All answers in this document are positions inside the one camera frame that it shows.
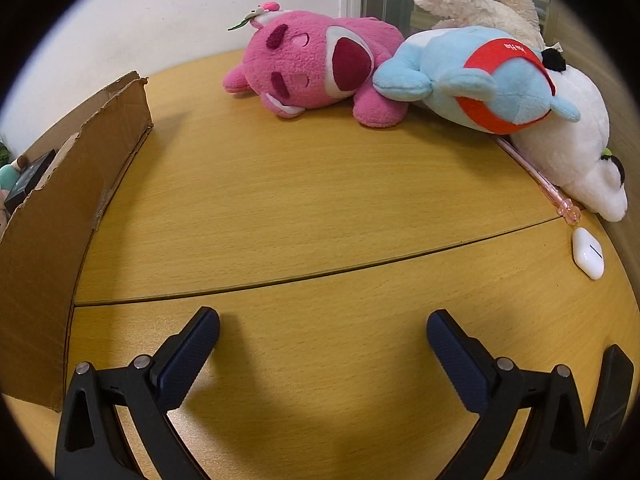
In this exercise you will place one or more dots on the pink plush bear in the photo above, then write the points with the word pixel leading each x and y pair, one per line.
pixel 310 60

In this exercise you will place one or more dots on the teal plush toy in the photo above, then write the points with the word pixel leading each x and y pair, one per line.
pixel 7 177

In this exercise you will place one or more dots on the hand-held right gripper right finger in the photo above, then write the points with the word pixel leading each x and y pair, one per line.
pixel 457 355

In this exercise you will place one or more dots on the white plush dog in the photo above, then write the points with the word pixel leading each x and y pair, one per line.
pixel 565 130

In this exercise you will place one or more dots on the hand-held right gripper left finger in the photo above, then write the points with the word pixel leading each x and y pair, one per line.
pixel 187 355

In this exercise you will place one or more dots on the pink pen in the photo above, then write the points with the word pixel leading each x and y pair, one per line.
pixel 537 177

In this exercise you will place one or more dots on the white earbuds case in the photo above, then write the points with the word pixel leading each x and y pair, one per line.
pixel 587 255

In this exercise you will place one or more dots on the cardboard box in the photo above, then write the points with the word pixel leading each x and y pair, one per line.
pixel 45 260

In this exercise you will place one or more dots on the black rectangular box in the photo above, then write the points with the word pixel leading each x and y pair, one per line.
pixel 30 175

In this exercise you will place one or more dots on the light blue plush toy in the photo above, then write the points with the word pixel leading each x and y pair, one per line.
pixel 450 70

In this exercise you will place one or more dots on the wooden desktop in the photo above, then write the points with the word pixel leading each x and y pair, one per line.
pixel 325 210

